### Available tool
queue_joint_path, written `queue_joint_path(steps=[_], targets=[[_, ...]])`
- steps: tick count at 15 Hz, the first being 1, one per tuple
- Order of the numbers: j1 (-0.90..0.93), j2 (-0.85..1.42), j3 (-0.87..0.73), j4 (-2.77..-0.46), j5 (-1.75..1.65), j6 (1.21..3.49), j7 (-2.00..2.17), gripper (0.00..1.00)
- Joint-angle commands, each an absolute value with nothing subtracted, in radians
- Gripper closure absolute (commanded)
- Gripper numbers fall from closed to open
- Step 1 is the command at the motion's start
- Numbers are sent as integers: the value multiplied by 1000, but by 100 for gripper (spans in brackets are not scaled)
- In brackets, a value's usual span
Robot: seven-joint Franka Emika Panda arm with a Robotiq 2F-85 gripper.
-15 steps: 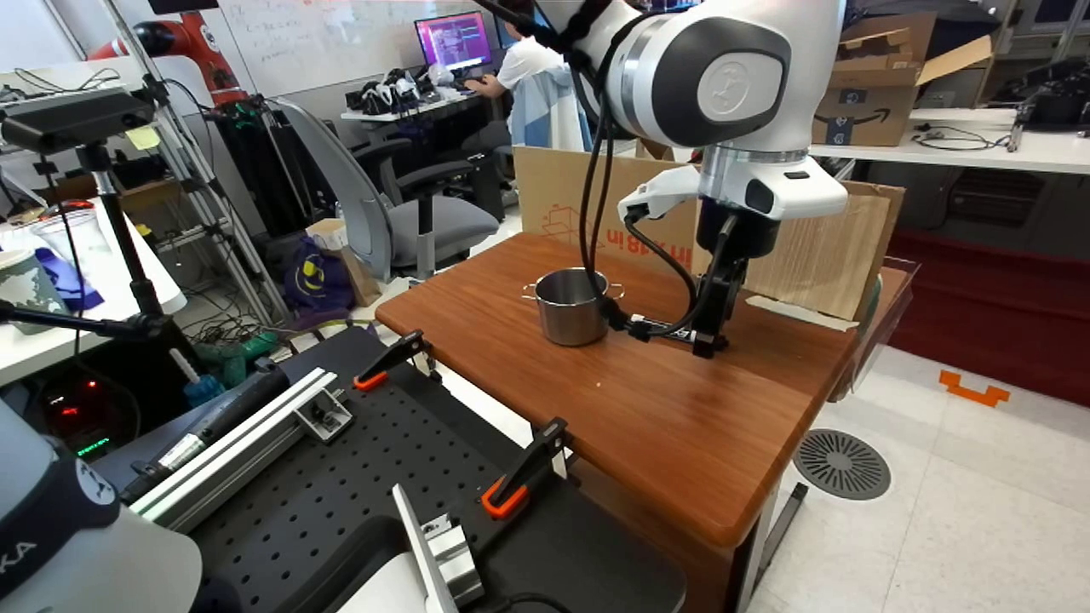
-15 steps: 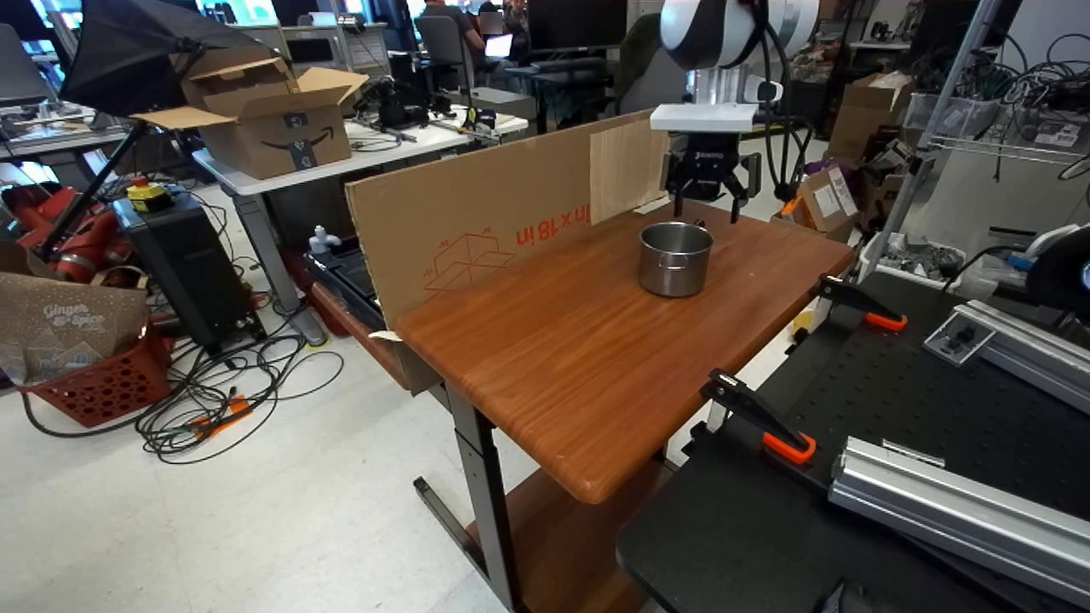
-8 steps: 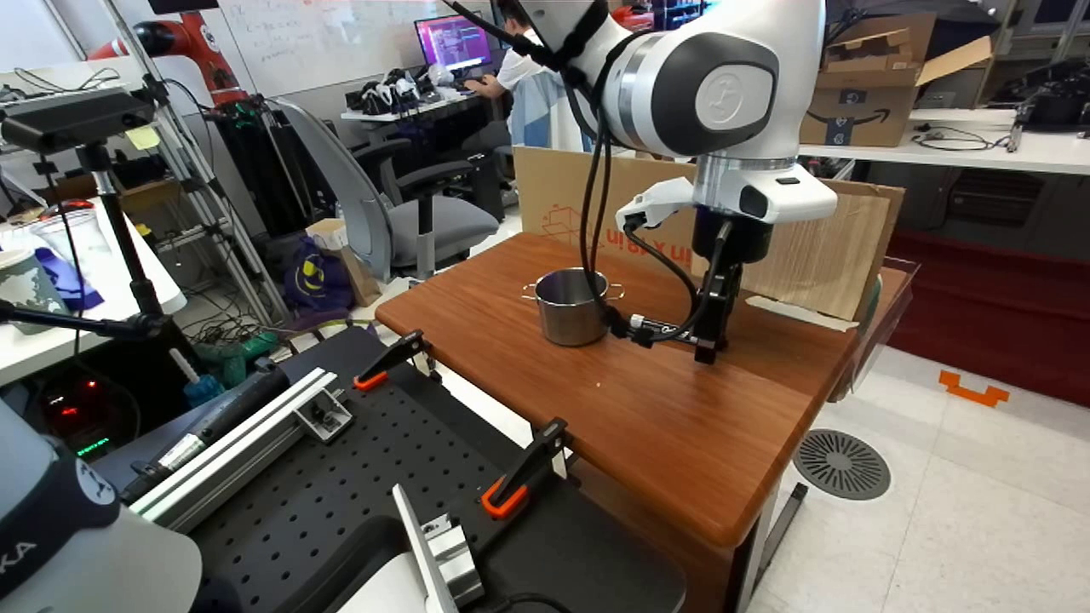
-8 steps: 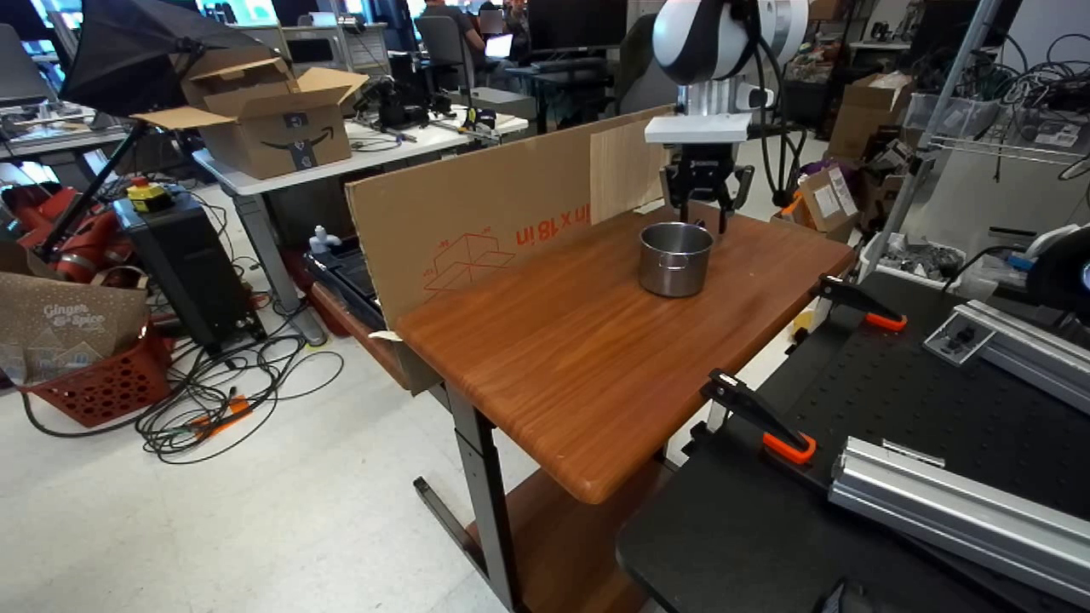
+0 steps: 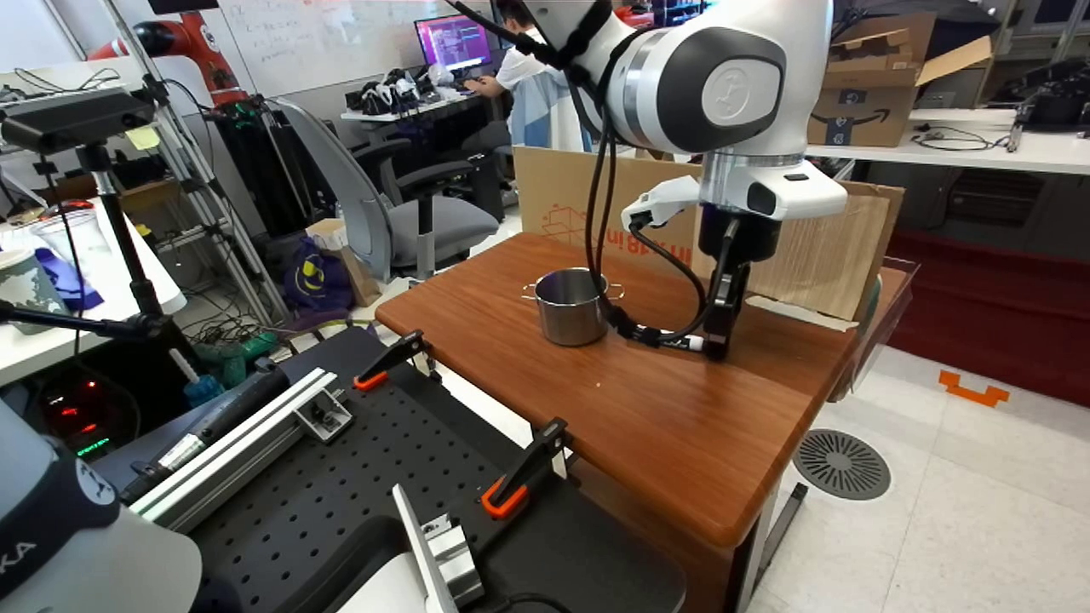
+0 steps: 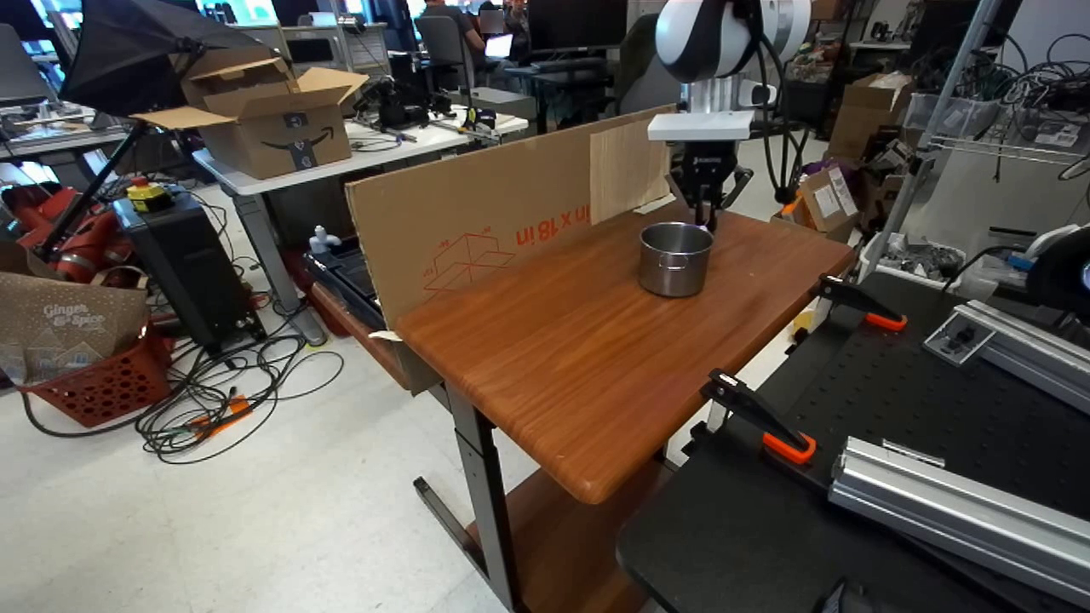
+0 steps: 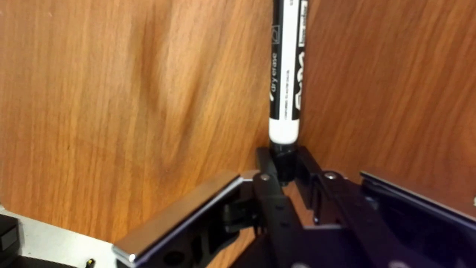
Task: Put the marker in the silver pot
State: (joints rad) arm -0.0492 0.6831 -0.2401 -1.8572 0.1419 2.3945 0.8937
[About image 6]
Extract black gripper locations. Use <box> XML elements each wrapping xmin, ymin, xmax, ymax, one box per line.
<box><xmin>669</xmin><ymin>141</ymin><xmax>757</xmax><ymax>237</ymax></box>

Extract silver metal pot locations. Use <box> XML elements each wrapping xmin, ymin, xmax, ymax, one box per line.
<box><xmin>633</xmin><ymin>218</ymin><xmax>717</xmax><ymax>304</ymax></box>

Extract small labelled cardboard box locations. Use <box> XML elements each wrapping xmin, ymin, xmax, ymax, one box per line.
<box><xmin>791</xmin><ymin>162</ymin><xmax>866</xmax><ymax>244</ymax></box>

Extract closed brown cardboard box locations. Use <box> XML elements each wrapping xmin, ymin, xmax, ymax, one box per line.
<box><xmin>823</xmin><ymin>66</ymin><xmax>920</xmax><ymax>171</ymax></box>

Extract orange black bar clamp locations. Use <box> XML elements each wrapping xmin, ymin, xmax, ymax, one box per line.
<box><xmin>697</xmin><ymin>368</ymin><xmax>823</xmax><ymax>473</ymax></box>
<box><xmin>813</xmin><ymin>272</ymin><xmax>912</xmax><ymax>336</ymax></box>

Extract black computer monitor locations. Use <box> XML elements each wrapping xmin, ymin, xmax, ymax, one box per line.
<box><xmin>523</xmin><ymin>0</ymin><xmax>630</xmax><ymax>57</ymax></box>

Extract brown cardboard sheet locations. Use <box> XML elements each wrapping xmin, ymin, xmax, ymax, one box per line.
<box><xmin>339</xmin><ymin>118</ymin><xmax>597</xmax><ymax>333</ymax></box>

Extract black perforated breadboard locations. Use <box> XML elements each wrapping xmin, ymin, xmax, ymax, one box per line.
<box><xmin>614</xmin><ymin>268</ymin><xmax>1090</xmax><ymax>613</ymax></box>

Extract seated person dark shirt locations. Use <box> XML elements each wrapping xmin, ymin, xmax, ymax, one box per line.
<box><xmin>413</xmin><ymin>0</ymin><xmax>504</xmax><ymax>72</ymax></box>

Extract white desk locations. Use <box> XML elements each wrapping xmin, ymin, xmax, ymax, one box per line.
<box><xmin>187</xmin><ymin>108</ymin><xmax>538</xmax><ymax>346</ymax></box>

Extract dark metal table leg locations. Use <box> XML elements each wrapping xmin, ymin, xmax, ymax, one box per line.
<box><xmin>409</xmin><ymin>389</ymin><xmax>527</xmax><ymax>613</ymax></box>

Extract white spray bottle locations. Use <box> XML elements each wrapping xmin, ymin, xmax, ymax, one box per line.
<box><xmin>302</xmin><ymin>223</ymin><xmax>347</xmax><ymax>262</ymax></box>

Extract open Amazon cardboard box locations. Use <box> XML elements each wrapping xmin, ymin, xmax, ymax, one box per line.
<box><xmin>130</xmin><ymin>49</ymin><xmax>375</xmax><ymax>185</ymax></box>

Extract black computer tower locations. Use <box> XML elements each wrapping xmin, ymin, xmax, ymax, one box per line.
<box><xmin>108</xmin><ymin>190</ymin><xmax>263</xmax><ymax>353</ymax></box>

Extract yellow red emergency stop button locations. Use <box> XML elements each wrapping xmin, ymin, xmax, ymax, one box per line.
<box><xmin>118</xmin><ymin>174</ymin><xmax>176</xmax><ymax>218</ymax></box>

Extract black photo softbox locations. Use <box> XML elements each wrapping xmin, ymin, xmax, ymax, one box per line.
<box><xmin>57</xmin><ymin>0</ymin><xmax>279</xmax><ymax>118</ymax></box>

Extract red plastic basket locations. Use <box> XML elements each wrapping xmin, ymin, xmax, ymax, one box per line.
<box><xmin>23</xmin><ymin>325</ymin><xmax>176</xmax><ymax>434</ymax></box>

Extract red fabric bag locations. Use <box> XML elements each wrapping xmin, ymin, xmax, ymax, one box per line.
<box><xmin>0</xmin><ymin>181</ymin><xmax>130</xmax><ymax>285</ymax></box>

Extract brown paper bag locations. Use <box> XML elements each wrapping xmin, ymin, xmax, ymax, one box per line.
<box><xmin>0</xmin><ymin>265</ymin><xmax>153</xmax><ymax>391</ymax></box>

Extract aluminium extrusion rail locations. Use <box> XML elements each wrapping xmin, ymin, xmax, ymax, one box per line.
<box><xmin>920</xmin><ymin>297</ymin><xmax>1090</xmax><ymax>419</ymax></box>
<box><xmin>823</xmin><ymin>434</ymin><xmax>1090</xmax><ymax>611</ymax></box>

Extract tangled black floor cables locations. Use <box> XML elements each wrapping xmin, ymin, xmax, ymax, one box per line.
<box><xmin>18</xmin><ymin>329</ymin><xmax>351</xmax><ymax>470</ymax></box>

